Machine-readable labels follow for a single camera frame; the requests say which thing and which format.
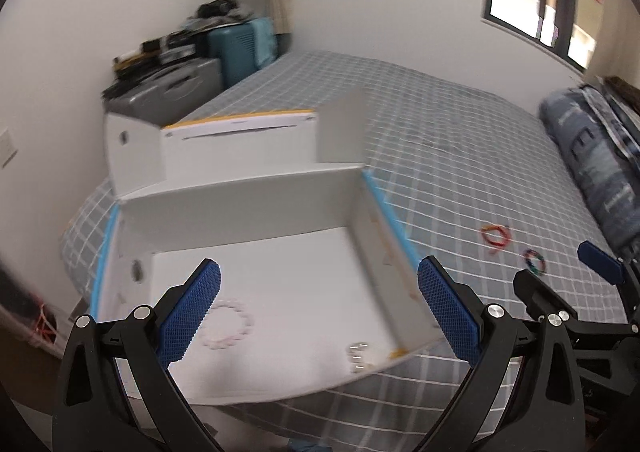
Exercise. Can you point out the white cardboard storage box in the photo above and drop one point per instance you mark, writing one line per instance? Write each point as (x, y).
(318, 281)

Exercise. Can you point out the grey checked bed sheet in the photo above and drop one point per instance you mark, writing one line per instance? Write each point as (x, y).
(448, 158)

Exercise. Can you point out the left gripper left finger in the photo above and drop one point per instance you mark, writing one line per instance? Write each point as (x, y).
(182, 309)

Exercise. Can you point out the teal suitcase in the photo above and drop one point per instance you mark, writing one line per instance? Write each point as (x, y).
(243, 48)

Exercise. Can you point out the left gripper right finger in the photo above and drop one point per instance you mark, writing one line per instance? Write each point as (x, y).
(457, 310)

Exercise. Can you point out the white wall socket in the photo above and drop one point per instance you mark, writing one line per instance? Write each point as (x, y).
(7, 147)

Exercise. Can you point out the red string bracelet gold tube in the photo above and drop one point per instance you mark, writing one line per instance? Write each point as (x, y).
(496, 236)

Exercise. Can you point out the grey hard suitcase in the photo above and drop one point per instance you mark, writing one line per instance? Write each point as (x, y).
(171, 93)

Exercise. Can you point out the blue grey folded duvet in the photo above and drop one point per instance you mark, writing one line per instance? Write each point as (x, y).
(609, 185)

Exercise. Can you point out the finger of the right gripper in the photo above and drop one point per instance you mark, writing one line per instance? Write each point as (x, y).
(601, 263)
(539, 299)

